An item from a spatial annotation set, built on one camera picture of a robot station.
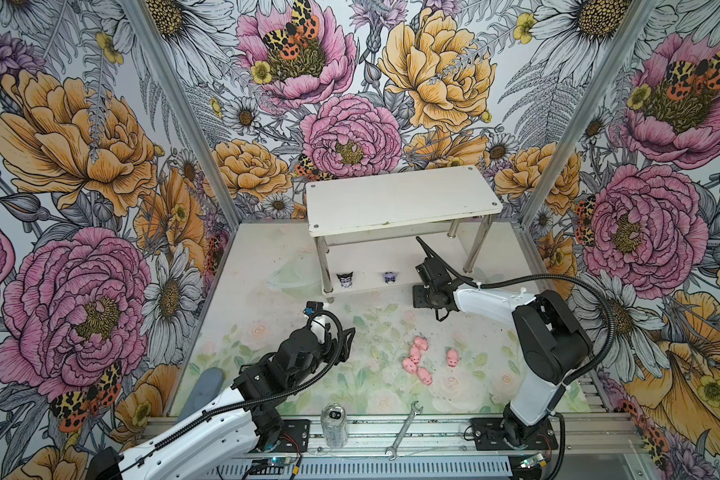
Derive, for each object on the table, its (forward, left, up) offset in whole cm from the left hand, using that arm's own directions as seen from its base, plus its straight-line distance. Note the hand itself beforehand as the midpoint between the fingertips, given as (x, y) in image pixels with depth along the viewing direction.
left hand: (341, 337), depth 78 cm
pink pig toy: (-4, -18, -10) cm, 21 cm away
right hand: (+15, -25, -10) cm, 31 cm away
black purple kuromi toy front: (+21, -14, -3) cm, 25 cm away
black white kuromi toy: (+19, 0, -2) cm, 19 cm away
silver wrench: (-23, -13, -12) cm, 29 cm away
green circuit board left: (-25, +14, -12) cm, 31 cm away
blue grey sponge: (-8, +36, -12) cm, 39 cm away
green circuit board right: (-26, -46, -12) cm, 54 cm away
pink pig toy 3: (-2, -31, -11) cm, 32 cm away
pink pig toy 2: (0, -21, -11) cm, 23 cm away
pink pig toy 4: (-6, -22, -11) cm, 26 cm away
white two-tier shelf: (+48, -9, -12) cm, 51 cm away
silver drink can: (-20, +1, +1) cm, 20 cm away
